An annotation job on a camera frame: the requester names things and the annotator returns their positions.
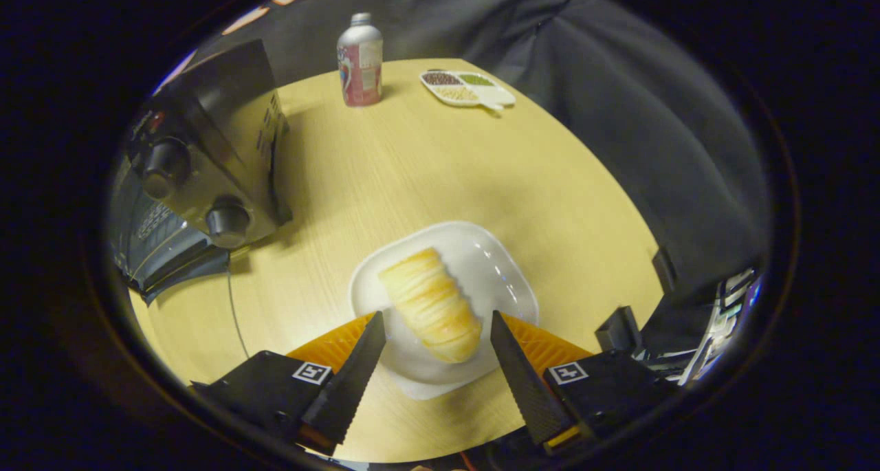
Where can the shiny metal rack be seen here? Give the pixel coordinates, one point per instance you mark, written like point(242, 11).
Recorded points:
point(722, 326)

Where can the white divided bean dish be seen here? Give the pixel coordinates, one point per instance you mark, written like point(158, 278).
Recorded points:
point(467, 89)

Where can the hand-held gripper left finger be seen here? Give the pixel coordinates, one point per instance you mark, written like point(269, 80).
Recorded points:
point(354, 381)

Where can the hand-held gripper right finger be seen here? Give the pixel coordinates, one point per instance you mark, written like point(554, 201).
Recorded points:
point(522, 381)

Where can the black table clamp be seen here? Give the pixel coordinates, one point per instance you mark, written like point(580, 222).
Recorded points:
point(664, 270)

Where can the white square plate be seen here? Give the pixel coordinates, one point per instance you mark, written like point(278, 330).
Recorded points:
point(491, 268)

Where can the black toaster oven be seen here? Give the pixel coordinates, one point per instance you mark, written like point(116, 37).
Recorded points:
point(220, 134)

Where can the pink and silver bottle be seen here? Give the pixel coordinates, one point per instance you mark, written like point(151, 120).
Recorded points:
point(360, 65)

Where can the golden bread roll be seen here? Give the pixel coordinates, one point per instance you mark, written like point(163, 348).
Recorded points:
point(432, 306)

